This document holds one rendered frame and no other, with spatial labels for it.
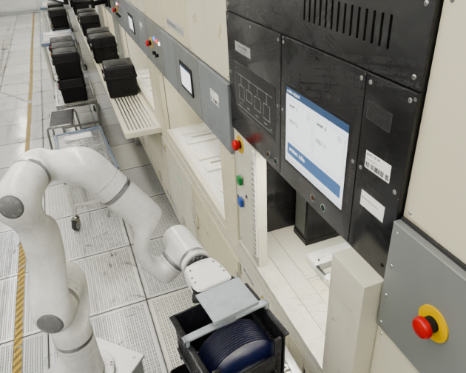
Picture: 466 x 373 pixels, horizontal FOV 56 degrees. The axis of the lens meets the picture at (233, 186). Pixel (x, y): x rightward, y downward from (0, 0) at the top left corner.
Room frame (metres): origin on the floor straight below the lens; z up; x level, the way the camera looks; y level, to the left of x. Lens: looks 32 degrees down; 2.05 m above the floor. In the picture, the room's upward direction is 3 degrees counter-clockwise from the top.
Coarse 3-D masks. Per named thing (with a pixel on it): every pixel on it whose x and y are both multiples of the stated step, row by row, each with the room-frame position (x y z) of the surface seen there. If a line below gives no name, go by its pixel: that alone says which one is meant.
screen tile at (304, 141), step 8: (288, 104) 1.06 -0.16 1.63; (296, 104) 1.03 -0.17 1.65; (288, 112) 1.06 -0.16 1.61; (296, 112) 1.03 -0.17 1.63; (304, 112) 0.99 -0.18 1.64; (296, 120) 1.03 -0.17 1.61; (304, 120) 0.99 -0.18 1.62; (288, 128) 1.06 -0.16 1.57; (288, 136) 1.06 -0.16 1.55; (296, 136) 1.02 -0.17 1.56; (304, 136) 0.98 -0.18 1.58; (304, 144) 0.98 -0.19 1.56
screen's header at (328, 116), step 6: (288, 90) 1.07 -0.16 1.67; (294, 96) 1.04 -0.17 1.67; (300, 96) 1.01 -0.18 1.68; (306, 102) 0.98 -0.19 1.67; (312, 102) 0.95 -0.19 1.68; (312, 108) 0.95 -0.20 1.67; (318, 108) 0.93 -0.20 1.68; (324, 114) 0.90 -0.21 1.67; (330, 114) 0.88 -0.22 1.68; (330, 120) 0.88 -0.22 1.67; (336, 120) 0.86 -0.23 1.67; (342, 126) 0.84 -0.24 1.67; (348, 126) 0.82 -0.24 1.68
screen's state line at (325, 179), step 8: (288, 144) 1.06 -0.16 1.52; (288, 152) 1.06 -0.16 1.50; (296, 152) 1.02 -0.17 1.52; (304, 160) 0.98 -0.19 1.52; (312, 168) 0.94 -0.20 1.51; (320, 176) 0.90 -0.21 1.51; (328, 176) 0.87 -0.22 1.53; (328, 184) 0.87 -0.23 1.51; (336, 184) 0.84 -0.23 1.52; (336, 192) 0.84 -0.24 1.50
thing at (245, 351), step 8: (248, 344) 0.69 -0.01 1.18; (256, 344) 0.70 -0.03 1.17; (264, 344) 0.71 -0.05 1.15; (272, 344) 0.73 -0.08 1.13; (232, 352) 0.67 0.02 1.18; (240, 352) 0.68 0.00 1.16; (248, 352) 0.69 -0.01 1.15; (256, 352) 0.70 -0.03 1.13; (264, 352) 0.71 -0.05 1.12; (272, 352) 0.73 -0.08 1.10; (224, 360) 0.66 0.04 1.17; (232, 360) 0.67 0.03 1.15; (240, 360) 0.68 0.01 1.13; (248, 360) 0.69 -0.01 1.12; (256, 360) 0.70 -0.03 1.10; (224, 368) 0.66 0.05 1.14; (232, 368) 0.67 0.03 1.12; (240, 368) 0.68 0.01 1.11; (248, 368) 0.69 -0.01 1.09
